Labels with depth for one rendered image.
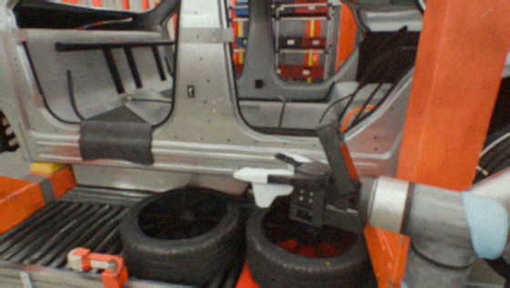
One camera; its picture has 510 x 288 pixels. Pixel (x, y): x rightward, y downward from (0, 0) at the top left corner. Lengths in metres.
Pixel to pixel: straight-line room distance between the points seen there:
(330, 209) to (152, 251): 1.18
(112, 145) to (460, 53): 1.57
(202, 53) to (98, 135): 0.76
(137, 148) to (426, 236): 1.48
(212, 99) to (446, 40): 0.99
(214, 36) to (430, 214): 1.22
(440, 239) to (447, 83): 0.55
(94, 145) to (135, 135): 0.25
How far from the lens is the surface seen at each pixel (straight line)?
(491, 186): 0.59
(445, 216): 0.45
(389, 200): 0.44
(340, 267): 1.45
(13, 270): 1.95
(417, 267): 0.50
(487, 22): 0.95
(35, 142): 2.13
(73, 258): 1.67
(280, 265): 1.43
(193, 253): 1.53
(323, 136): 0.45
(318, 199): 0.46
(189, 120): 1.57
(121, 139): 1.77
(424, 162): 0.98
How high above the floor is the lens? 1.44
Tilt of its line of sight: 20 degrees down
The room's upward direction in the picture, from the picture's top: straight up
